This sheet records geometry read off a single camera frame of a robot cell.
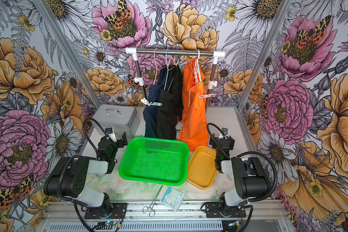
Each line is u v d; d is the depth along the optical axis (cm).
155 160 92
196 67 71
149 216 73
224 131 79
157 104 69
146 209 76
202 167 92
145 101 69
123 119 95
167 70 74
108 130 79
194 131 82
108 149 73
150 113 76
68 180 45
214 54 66
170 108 80
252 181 45
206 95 64
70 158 49
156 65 99
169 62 89
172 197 78
